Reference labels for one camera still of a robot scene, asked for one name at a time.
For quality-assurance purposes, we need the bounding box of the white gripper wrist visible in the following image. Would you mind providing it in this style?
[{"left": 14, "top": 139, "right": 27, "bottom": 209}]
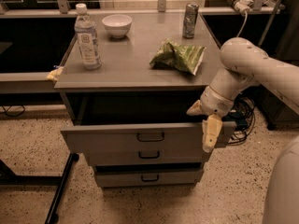
[{"left": 186, "top": 86, "right": 234, "bottom": 153}]

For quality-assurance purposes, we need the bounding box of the grey top drawer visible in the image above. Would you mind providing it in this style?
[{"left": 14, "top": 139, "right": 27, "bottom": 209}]
[{"left": 60, "top": 120, "right": 237, "bottom": 155}]

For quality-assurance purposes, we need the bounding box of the grey drawer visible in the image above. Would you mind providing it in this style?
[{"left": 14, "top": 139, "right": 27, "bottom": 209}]
[
  {"left": 87, "top": 149, "right": 210, "bottom": 166},
  {"left": 95, "top": 169, "right": 204, "bottom": 188},
  {"left": 60, "top": 120, "right": 237, "bottom": 155}
]

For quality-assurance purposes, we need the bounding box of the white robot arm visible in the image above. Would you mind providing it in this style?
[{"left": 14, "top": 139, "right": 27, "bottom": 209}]
[{"left": 187, "top": 37, "right": 299, "bottom": 224}]

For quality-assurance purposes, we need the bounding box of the grey bottom drawer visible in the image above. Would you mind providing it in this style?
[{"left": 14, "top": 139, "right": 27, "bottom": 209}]
[{"left": 95, "top": 169, "right": 204, "bottom": 188}]

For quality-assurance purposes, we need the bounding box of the grey drawer cabinet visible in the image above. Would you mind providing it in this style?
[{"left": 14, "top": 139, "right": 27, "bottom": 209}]
[{"left": 55, "top": 13, "right": 221, "bottom": 176}]

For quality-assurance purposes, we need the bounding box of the grey middle drawer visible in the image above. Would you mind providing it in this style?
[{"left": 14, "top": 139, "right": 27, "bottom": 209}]
[{"left": 87, "top": 149, "right": 210, "bottom": 166}]

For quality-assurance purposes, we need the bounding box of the green chip bag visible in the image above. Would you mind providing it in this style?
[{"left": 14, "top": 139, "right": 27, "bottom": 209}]
[{"left": 149, "top": 38, "right": 206, "bottom": 76}]

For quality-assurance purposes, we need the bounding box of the tall metal drink can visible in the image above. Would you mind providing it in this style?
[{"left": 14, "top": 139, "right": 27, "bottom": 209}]
[{"left": 182, "top": 3, "right": 199, "bottom": 38}]

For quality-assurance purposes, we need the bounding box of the white plug adapter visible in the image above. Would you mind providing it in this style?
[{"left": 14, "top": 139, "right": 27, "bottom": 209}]
[{"left": 234, "top": 0, "right": 252, "bottom": 14}]

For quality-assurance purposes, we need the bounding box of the white ceramic bowl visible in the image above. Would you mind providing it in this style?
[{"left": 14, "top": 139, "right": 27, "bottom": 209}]
[{"left": 102, "top": 14, "right": 133, "bottom": 38}]

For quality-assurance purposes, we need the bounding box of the clear plastic water bottle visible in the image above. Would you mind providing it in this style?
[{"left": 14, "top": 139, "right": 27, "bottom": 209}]
[{"left": 74, "top": 3, "right": 102, "bottom": 70}]

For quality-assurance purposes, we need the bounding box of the grey metal pole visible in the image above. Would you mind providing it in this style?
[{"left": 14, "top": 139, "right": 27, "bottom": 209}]
[{"left": 258, "top": 0, "right": 282, "bottom": 47}]

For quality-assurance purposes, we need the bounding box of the yellow sponge on ledge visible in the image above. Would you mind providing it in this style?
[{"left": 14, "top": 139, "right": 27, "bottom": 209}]
[{"left": 47, "top": 67, "right": 64, "bottom": 81}]

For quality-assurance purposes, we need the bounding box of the black metal stand leg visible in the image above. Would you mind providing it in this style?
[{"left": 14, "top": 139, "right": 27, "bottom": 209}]
[{"left": 0, "top": 153, "right": 79, "bottom": 224}]

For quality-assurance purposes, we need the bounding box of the black cable bundle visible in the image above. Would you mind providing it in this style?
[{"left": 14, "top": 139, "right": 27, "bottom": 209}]
[{"left": 222, "top": 96, "right": 257, "bottom": 147}]

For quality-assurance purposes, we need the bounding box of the white power cable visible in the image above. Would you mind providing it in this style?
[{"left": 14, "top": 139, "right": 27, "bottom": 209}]
[{"left": 236, "top": 11, "right": 249, "bottom": 38}]

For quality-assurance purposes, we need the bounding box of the black cable on floor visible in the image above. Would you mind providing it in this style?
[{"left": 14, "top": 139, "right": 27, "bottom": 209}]
[{"left": 0, "top": 105, "right": 26, "bottom": 118}]

